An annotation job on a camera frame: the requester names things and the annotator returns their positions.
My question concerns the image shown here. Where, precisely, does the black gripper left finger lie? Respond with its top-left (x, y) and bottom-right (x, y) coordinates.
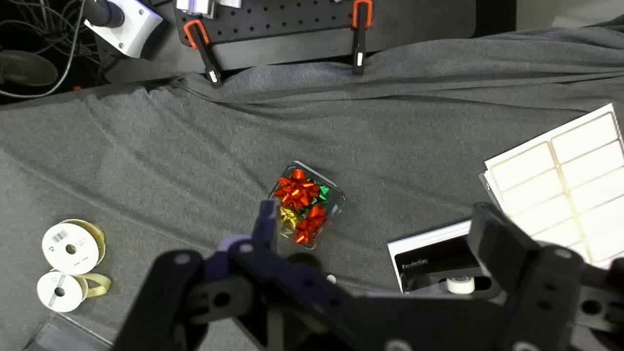
top-left (113, 200), bottom-right (357, 351)

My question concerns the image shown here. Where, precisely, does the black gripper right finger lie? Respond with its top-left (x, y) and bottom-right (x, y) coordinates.
top-left (466, 201), bottom-right (624, 351)

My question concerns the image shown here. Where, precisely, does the clear plastic box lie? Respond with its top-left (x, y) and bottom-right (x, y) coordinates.
top-left (267, 159), bottom-right (347, 254)

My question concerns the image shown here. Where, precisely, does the small white ribbon spool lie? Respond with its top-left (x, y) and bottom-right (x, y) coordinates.
top-left (35, 268), bottom-right (115, 317)

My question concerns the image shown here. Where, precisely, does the large white ribbon spool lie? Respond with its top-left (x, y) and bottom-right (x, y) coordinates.
top-left (41, 217), bottom-right (107, 276)

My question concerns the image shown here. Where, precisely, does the white label sheet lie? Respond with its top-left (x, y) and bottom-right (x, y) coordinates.
top-left (482, 102), bottom-right (624, 270)

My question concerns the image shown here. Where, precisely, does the black and white box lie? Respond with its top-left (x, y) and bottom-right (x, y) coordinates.
top-left (386, 219), bottom-right (511, 297)

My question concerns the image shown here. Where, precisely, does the gold gift bow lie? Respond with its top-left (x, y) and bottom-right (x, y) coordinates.
top-left (277, 207), bottom-right (302, 239)

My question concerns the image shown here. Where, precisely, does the grey cloth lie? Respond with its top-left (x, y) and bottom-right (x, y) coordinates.
top-left (0, 22), bottom-right (624, 351)

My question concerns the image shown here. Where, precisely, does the small red gift bow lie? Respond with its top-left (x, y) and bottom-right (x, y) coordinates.
top-left (294, 203), bottom-right (331, 248)

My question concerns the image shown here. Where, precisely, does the large red gift bow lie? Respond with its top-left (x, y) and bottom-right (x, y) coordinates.
top-left (273, 168), bottom-right (322, 215)

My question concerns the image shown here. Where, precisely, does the orange and black clamp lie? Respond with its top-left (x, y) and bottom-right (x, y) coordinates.
top-left (349, 0), bottom-right (376, 79)
top-left (179, 18), bottom-right (226, 88)

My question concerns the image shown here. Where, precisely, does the white power adapter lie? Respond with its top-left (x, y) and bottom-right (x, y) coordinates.
top-left (82, 0), bottom-right (166, 61)

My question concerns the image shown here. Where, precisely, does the small white block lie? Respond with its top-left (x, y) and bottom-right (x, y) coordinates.
top-left (174, 0), bottom-right (220, 20)

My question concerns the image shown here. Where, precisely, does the black perforated board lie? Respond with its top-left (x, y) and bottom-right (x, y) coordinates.
top-left (174, 0), bottom-right (480, 75)

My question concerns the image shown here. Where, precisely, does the black cable bundle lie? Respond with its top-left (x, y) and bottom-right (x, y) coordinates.
top-left (0, 0), bottom-right (90, 102)

